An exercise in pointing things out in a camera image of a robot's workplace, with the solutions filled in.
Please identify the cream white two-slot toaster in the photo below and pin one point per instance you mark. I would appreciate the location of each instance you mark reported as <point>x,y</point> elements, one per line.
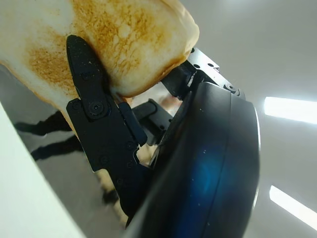
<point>24,188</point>

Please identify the long ceiling light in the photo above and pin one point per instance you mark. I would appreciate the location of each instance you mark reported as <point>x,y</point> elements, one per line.
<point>289,109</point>
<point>294,205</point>

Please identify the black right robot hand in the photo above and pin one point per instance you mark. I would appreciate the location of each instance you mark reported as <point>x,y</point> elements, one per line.
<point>205,163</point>

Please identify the browned toast slice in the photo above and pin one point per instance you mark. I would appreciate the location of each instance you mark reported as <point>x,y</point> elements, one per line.
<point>128,39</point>

